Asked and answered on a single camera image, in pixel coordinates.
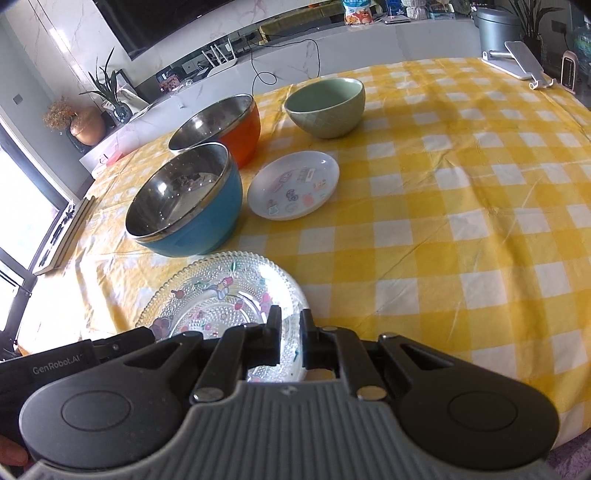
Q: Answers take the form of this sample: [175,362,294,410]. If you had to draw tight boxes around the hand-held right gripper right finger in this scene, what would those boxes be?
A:
[300,309,457,401]

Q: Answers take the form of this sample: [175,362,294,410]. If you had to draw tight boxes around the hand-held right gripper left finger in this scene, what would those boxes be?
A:
[112,305,283,402]

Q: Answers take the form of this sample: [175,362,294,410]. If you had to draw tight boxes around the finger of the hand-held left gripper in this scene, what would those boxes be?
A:
[92,327,157,366]

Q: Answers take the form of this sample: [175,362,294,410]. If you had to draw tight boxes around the patterned clear glass plate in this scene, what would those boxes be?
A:
[135,250,309,384]

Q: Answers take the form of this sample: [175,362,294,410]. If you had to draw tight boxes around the blue steel bowl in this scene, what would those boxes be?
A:
[126,142,244,258]

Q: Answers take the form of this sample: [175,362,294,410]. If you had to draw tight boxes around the orange steel bowl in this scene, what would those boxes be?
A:
[167,93,262,169]

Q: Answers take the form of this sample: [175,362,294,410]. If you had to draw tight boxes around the green ceramic bowl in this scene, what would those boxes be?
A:
[283,78,366,140]

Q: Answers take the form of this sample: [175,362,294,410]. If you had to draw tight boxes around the person's left hand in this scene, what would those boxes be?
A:
[0,436,29,467]

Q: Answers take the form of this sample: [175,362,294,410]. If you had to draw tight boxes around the beige flat board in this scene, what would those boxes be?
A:
[32,196,95,276]

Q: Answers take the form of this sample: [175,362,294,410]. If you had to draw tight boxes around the white plate with stickers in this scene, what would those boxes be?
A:
[247,150,341,220]

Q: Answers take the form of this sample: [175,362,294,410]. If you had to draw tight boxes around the yellow checkered tablecloth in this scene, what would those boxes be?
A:
[16,58,591,448]

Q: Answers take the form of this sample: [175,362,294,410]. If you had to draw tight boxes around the orange round vase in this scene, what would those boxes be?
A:
[69,106,107,146]

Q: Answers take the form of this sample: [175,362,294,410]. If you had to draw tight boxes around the dried flower bunch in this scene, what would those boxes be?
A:
[43,97,77,134]

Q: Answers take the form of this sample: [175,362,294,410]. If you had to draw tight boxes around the white card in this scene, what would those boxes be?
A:
[117,88,151,116]

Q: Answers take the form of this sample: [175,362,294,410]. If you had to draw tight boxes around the green plant in glass vase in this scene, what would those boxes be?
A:
[79,48,134,123]

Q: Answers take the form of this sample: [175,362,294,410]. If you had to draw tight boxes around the white router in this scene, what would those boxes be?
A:
[203,41,238,70]

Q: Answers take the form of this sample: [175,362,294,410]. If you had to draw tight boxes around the purple fuzzy blanket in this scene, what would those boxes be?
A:
[551,440,591,480]

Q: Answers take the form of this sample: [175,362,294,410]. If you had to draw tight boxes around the black television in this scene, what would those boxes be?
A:
[92,0,287,61]

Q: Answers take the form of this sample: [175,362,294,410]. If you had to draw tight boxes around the blue snack bag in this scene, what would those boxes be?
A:
[342,0,377,26]

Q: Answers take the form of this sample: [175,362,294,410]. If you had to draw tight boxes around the white phone stand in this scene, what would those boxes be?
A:
[481,41,557,92]

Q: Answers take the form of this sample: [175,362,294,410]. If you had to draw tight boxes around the grey pedal trash can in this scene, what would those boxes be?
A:
[475,6,525,54]

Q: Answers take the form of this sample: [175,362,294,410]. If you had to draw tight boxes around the small white space heater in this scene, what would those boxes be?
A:
[556,51,581,95]

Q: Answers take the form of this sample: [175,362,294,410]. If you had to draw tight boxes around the long-leaf plant in black pot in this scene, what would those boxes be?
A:
[505,0,551,65]

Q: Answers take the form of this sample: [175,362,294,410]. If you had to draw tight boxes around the black cable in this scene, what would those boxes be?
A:
[250,39,321,87]

